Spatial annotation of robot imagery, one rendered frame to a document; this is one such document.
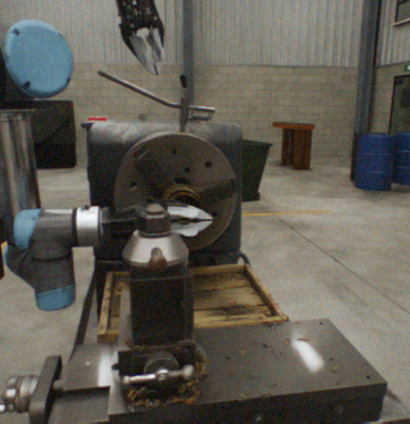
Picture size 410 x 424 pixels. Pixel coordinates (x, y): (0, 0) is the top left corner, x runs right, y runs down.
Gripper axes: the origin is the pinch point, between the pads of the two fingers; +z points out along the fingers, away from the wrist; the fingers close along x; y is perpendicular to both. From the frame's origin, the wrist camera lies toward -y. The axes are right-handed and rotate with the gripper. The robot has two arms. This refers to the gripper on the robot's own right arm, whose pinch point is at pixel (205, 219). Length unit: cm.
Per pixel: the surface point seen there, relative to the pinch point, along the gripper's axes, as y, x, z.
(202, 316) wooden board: 4.1, -19.3, -1.3
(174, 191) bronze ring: -10.6, 4.0, -5.1
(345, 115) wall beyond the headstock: -1023, 28, 564
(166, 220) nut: 33.5, 8.3, -10.0
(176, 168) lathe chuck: -22.4, 7.7, -3.5
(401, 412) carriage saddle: 39.9, -16.2, 18.4
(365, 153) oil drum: -550, -36, 356
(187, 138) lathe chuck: -22.2, 15.1, -0.6
